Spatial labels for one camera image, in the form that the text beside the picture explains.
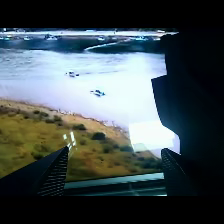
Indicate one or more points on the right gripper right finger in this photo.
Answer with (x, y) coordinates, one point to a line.
(175, 176)

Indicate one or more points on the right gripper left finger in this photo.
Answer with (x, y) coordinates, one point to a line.
(43, 176)

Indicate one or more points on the black garment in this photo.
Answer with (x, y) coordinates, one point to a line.
(196, 100)

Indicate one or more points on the silver frame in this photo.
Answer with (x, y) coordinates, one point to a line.
(113, 186)

